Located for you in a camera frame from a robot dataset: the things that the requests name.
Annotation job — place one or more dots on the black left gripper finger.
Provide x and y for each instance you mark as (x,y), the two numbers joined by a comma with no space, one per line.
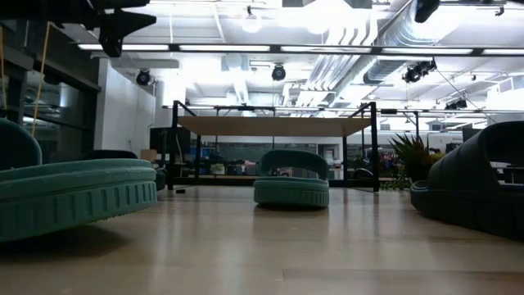
(131,20)
(111,46)

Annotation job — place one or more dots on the teal rubber slide sandal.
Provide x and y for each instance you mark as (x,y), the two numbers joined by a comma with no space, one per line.
(73,192)

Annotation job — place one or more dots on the teal plastic container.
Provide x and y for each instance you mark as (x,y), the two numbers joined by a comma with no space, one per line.
(290,192)

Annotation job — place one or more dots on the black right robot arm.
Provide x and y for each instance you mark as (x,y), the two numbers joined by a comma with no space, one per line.
(425,9)

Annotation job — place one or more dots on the black-framed wooden shoe shelf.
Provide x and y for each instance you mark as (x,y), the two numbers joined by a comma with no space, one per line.
(270,126)

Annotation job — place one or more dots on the overhead led light bar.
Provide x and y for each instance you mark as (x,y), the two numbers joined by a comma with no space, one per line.
(225,48)

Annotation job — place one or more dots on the brown cardboard box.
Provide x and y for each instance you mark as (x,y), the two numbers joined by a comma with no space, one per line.
(148,155)

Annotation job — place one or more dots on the small black fragment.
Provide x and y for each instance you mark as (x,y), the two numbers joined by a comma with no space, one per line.
(180,191)

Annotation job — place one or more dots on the black ceiling spotlight cluster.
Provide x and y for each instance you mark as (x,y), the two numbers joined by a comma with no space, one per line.
(418,71)

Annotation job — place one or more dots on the potted green succulent plant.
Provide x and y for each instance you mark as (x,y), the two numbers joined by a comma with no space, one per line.
(413,157)

